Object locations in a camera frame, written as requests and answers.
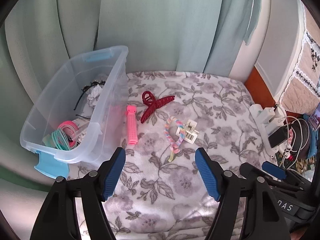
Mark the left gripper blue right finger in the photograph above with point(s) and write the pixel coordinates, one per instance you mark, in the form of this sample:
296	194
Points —
210	172

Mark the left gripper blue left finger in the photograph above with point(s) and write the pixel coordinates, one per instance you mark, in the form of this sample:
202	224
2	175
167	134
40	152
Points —
110	172

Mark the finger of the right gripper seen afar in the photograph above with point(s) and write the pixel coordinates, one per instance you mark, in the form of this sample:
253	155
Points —
274	170

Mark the pastel rainbow fuzzy headband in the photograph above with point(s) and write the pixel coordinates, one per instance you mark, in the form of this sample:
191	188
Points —
174	132

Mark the cream white claw clip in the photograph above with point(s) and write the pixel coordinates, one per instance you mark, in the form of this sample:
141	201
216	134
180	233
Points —
187	132

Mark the pink and teal headbands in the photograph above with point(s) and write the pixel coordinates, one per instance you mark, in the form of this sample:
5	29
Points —
62	136

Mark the pink hair roller clip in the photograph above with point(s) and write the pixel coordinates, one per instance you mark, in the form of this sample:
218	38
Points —
132	135

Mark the white paper ball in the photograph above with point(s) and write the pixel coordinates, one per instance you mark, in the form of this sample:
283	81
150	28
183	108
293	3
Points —
93	95

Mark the black beaded headband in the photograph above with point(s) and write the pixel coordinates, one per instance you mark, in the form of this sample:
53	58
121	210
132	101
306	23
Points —
85	90

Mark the black power adapter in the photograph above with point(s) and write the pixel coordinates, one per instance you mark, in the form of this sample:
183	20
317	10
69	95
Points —
278	136

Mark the grey floral blanket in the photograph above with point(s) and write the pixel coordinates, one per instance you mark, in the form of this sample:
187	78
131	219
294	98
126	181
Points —
160	199

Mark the white usb charger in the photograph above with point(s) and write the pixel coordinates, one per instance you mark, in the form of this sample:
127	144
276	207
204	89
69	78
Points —
267	115

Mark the white power strip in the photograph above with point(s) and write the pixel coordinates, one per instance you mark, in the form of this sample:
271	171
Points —
267	129

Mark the clear plastic storage bin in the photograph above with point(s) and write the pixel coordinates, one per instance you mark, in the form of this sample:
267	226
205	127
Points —
55	105

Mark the beige quilted lace cover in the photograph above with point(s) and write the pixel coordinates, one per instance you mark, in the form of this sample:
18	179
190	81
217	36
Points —
301	93

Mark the dark red claw clip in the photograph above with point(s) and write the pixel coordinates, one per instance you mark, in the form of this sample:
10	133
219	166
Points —
153	104

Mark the mint green curtain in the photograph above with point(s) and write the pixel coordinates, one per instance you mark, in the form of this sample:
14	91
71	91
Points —
39	36

